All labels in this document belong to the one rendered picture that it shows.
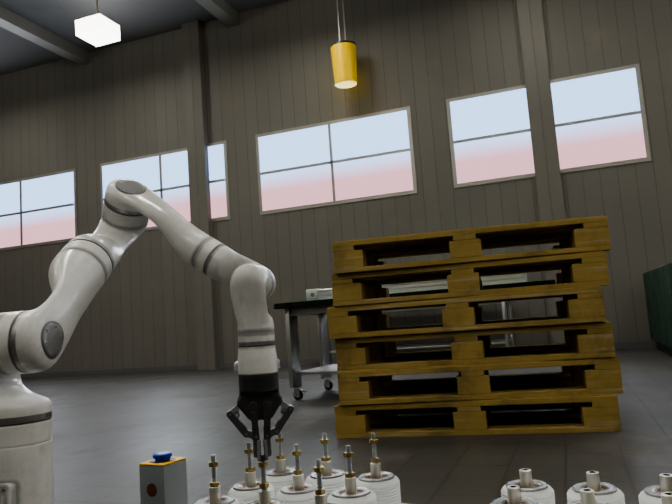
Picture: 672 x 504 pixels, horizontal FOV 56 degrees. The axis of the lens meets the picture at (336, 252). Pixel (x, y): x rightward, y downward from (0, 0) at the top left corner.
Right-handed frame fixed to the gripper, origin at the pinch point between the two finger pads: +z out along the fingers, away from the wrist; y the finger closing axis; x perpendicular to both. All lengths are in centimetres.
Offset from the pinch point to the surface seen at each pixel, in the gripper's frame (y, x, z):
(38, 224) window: -330, 1007, -214
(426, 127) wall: 262, 683, -271
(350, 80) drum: 162, 688, -340
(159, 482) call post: -20.9, 16.7, 7.8
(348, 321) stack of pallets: 52, 195, -21
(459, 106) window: 301, 658, -291
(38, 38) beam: -283, 861, -477
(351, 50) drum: 166, 687, -381
